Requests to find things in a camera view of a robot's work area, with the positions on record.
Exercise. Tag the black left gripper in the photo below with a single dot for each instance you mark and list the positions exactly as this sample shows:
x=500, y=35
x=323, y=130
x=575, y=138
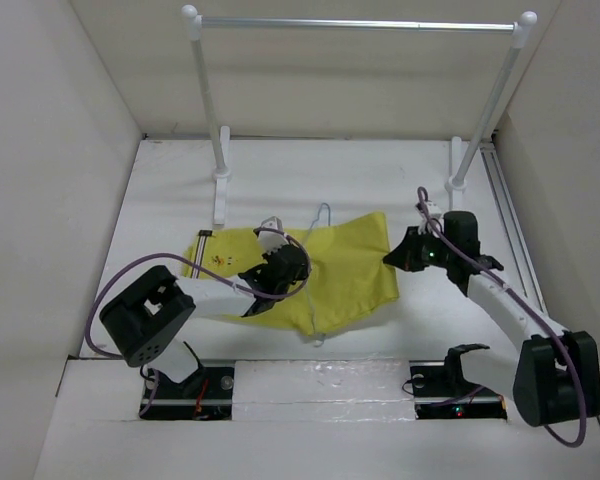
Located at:
x=301, y=271

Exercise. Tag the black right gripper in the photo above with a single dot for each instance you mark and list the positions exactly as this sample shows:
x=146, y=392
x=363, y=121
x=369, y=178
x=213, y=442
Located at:
x=404, y=254

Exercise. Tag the yellow-green trousers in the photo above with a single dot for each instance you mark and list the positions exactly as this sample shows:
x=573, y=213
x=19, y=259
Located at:
x=346, y=261

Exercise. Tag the light blue wire hanger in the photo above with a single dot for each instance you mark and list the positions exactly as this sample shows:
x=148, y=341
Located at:
x=317, y=337

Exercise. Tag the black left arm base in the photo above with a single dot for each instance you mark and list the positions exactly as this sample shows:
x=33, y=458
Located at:
x=206, y=396

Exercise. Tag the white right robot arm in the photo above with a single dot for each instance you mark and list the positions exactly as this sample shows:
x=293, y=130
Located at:
x=556, y=377

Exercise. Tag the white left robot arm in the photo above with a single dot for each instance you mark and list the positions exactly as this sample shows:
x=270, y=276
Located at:
x=143, y=321

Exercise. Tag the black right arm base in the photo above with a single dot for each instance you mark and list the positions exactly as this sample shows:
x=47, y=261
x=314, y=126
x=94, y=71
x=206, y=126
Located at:
x=441, y=392

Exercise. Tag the aluminium rail at right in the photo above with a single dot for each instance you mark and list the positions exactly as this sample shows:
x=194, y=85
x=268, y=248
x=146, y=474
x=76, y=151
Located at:
x=526, y=273

